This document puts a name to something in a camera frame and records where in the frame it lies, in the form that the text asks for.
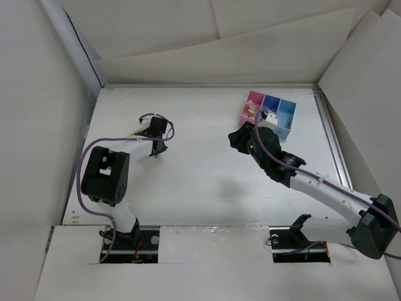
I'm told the yellow highlighter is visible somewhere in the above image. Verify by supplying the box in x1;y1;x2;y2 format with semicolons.
126;129;141;138

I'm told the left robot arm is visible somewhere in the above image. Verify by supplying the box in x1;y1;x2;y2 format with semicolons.
77;114;175;249

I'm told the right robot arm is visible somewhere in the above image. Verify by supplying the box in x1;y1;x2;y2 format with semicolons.
228;122;400;260

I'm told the pink drawer box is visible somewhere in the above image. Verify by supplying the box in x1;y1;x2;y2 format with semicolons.
239;91;265;127

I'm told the purple drawer box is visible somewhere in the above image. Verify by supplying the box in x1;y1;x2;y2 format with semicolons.
261;95;281;115

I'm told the light blue drawer box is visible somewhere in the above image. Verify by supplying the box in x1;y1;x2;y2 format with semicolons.
273;99;296;140

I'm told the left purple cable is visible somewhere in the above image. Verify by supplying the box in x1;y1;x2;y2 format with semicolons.
76;112;175;263

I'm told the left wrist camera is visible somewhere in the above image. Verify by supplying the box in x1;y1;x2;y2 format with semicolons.
138;115;153;130

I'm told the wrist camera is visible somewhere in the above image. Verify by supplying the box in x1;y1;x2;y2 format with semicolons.
138;115;153;130
258;110;278;129

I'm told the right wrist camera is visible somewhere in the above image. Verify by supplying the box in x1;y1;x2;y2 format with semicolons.
258;110;278;129

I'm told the aluminium rail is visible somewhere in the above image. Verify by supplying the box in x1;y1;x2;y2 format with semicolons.
312;88;353;189

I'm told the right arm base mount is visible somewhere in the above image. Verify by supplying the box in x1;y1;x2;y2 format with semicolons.
265;214;331;263

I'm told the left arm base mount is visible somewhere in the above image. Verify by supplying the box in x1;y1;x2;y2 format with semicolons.
101;226;160;264

